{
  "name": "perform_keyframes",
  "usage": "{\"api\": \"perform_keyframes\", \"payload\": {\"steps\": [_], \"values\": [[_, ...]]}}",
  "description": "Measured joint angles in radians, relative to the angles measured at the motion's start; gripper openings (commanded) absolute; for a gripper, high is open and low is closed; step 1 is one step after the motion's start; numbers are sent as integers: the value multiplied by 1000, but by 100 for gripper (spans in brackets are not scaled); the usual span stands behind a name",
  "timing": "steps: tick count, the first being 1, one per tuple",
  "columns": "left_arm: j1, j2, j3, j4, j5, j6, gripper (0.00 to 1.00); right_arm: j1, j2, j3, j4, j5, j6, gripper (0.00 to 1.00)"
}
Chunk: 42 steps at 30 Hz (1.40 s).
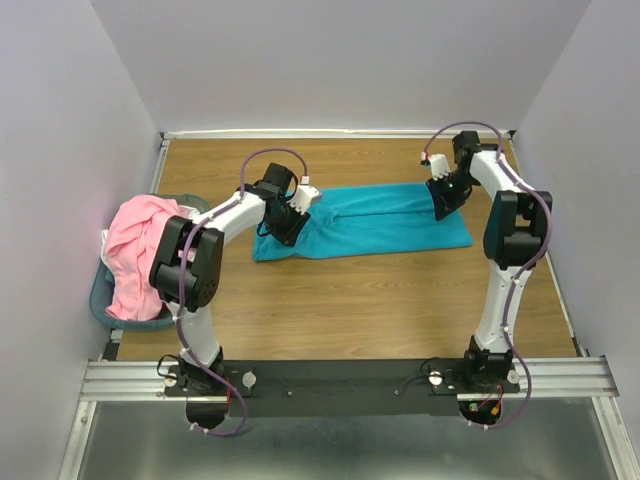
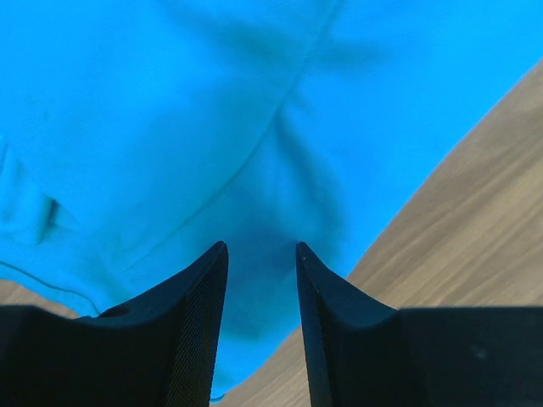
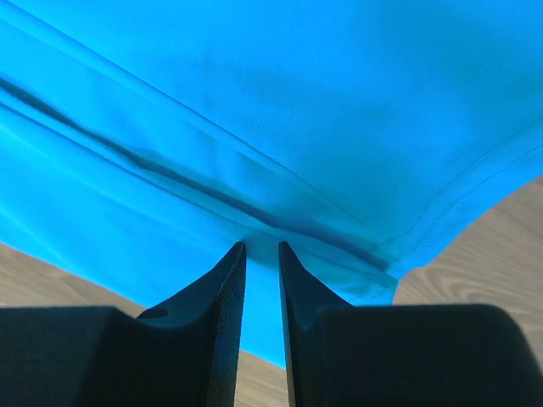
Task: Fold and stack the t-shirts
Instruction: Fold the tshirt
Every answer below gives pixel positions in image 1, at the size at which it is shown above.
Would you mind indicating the pink t shirt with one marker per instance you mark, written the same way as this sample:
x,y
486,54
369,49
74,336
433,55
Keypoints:
x,y
133,239

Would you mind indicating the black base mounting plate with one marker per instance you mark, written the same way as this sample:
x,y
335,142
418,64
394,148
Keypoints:
x,y
327,388

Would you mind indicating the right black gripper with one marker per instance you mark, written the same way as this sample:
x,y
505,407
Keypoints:
x,y
443,205

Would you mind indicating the aluminium rail frame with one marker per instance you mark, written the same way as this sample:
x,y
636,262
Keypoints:
x,y
563,424

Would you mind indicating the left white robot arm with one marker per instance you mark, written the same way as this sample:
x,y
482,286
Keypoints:
x,y
187,265

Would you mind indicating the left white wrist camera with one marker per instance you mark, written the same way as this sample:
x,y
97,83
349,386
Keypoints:
x,y
304,197

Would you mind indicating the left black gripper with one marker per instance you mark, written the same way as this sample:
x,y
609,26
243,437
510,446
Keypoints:
x,y
288,236

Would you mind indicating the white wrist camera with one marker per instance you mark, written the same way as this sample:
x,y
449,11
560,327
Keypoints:
x,y
439,165
304,197

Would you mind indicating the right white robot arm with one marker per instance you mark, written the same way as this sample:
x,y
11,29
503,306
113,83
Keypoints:
x,y
516,236

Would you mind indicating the blue plastic laundry basket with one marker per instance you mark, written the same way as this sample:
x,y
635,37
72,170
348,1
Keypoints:
x,y
103,287

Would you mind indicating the teal t shirt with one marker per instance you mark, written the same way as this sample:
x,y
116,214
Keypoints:
x,y
367,220

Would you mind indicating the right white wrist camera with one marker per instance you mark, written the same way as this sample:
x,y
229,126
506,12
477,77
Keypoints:
x,y
439,165

